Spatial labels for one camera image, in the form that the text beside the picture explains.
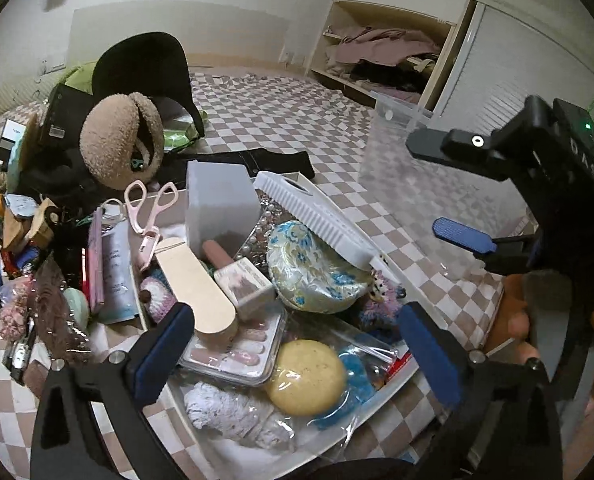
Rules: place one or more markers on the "pink lipstick tube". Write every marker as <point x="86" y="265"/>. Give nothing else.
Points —
<point x="217" y="255"/>

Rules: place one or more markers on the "embroidered floral pouch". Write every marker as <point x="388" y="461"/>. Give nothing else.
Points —
<point x="312" y="270"/>

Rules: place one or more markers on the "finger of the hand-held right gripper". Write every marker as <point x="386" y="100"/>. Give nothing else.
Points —
<point x="427" y="142"/>
<point x="462" y="234"/>

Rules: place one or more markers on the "green plush toy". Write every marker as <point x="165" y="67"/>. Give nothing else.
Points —
<point x="79" y="75"/>

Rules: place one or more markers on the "bag of pearl beads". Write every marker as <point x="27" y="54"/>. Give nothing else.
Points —
<point x="262" y="237"/>

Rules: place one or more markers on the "pink packet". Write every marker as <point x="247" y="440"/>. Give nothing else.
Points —
<point x="96" y="260"/>

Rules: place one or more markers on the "purple crochet toy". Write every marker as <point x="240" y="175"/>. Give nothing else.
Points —
<point x="382" y="305"/>

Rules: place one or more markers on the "black cloth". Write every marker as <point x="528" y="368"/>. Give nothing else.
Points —
<point x="277" y="162"/>

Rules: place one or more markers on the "yellow round sponge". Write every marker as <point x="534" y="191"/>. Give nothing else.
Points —
<point x="304" y="377"/>

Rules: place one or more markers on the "beige fluffy earmuffs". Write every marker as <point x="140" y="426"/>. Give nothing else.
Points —
<point x="122" y="140"/>

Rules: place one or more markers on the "white blue sachet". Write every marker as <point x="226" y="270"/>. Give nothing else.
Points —
<point x="119" y="270"/>

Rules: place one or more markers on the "white louvred wardrobe door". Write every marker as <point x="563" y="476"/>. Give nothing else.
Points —
<point x="517" y="60"/>

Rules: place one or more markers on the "white fluffy cloth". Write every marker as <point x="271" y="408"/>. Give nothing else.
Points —
<point x="222" y="407"/>

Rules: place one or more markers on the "white translucent box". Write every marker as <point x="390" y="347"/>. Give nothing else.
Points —
<point x="217" y="200"/>

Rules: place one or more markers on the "clear press-on nail box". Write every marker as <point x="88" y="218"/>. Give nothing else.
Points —
<point x="237" y="355"/>

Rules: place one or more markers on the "pile of pink clothes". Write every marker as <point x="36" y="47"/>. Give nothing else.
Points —
<point x="372" y="45"/>

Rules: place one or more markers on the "blue gel pack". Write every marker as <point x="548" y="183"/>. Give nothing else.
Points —
<point x="352" y="367"/>

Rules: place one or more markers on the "clear plastic storage bin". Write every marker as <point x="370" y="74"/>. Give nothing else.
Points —
<point x="402" y="180"/>

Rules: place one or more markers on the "black cap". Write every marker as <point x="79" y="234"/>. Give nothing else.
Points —
<point x="142" y="65"/>

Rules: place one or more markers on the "large black box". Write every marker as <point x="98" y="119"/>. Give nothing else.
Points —
<point x="62" y="110"/>

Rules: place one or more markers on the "black bag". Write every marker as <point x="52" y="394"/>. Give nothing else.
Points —
<point x="52" y="175"/>

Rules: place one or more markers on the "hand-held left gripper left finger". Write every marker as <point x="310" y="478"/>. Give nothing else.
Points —
<point x="164" y="355"/>

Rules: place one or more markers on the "pink knitted scrunchie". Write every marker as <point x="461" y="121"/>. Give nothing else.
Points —
<point x="14" y="315"/>

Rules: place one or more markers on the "pink scissors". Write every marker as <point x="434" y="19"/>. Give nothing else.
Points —
<point x="149" y="247"/>

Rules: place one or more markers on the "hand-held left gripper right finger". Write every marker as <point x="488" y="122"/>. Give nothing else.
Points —
<point x="429" y="355"/>

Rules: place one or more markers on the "crochet cupcake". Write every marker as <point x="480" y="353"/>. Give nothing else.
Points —
<point x="154" y="300"/>

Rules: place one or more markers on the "white tray container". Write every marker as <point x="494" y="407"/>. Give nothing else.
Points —
<point x="257" y="452"/>

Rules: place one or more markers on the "mint green round soap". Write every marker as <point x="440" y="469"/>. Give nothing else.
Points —
<point x="77" y="307"/>

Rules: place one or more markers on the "white pink cosmetic box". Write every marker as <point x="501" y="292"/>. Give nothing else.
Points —
<point x="242" y="285"/>

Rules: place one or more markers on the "green patterned bag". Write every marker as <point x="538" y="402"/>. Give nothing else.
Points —
<point x="177" y="140"/>

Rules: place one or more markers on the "open wooden wardrobe shelf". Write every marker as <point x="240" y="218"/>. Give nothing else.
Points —
<point x="337" y="15"/>

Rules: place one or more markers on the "pile of dark clothes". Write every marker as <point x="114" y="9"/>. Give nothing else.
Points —
<point x="392" y="72"/>

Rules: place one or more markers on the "wooden oval block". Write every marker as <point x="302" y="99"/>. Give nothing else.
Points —
<point x="197" y="285"/>
<point x="42" y="225"/>

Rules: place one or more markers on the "small black white box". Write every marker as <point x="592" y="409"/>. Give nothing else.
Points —
<point x="12" y="132"/>

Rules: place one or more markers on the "person's right hand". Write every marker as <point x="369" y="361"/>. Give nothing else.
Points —
<point x="514" y="320"/>

